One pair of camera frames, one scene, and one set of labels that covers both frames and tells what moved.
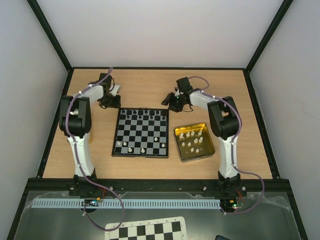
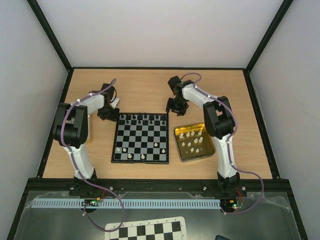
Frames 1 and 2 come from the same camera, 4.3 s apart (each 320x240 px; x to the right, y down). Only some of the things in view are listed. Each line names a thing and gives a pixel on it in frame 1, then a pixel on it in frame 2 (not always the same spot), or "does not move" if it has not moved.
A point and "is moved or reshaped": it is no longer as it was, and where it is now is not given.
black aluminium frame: [274, 184] does not move
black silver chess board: [141, 132] is moved or reshaped
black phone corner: [219, 237] does not move
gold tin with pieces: [193, 142] does not move
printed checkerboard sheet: [166, 228] does not move
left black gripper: [117, 104] -> [113, 118]
